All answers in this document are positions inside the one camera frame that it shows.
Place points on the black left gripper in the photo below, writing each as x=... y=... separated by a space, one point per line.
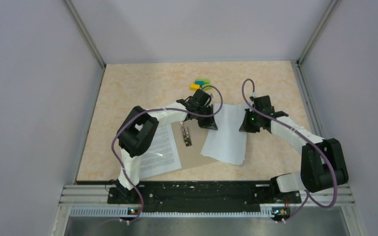
x=209 y=123

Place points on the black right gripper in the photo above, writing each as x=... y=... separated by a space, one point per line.
x=245 y=127

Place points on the white paper sheet stack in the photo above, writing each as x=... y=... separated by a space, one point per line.
x=227 y=144

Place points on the printed white paper sheet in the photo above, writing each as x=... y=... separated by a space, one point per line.
x=162 y=156

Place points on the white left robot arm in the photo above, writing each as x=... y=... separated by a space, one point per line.
x=136 y=133

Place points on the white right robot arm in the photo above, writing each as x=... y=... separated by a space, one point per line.
x=322 y=160

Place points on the metal folder clip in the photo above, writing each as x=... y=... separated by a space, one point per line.
x=186 y=134

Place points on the light green block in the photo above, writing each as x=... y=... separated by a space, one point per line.
x=207 y=87

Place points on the yellow block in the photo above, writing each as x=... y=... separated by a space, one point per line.
x=194 y=87

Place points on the teal block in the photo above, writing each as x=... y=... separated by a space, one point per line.
x=199 y=82

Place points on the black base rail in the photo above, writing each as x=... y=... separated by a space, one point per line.
x=201 y=196

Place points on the grey slotted cable duct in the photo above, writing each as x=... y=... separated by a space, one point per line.
x=125 y=212

